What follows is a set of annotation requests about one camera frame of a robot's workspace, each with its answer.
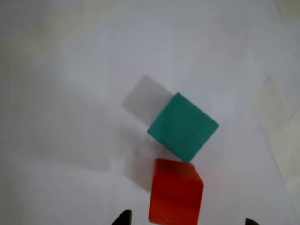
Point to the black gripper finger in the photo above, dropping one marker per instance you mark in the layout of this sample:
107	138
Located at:
250	222
125	219

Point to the red cube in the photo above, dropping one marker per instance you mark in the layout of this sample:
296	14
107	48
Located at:
175	199

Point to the teal cube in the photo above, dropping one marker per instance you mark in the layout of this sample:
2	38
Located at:
182	127

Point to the yellowed clear tape strip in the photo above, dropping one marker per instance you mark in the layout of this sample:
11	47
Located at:
281	112

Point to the small white paper sheet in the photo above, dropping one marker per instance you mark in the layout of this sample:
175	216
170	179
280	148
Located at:
70	117

